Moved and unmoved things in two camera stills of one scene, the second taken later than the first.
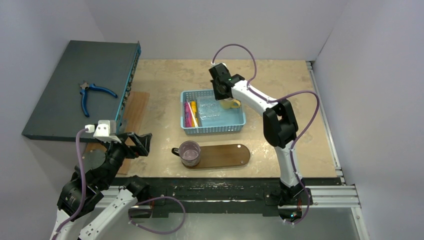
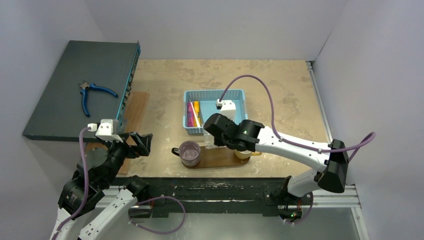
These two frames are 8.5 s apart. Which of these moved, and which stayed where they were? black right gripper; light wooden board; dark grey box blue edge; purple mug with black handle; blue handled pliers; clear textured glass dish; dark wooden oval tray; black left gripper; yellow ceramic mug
Moved: black right gripper; clear textured glass dish; yellow ceramic mug
Stayed: dark wooden oval tray; light wooden board; dark grey box blue edge; black left gripper; blue handled pliers; purple mug with black handle
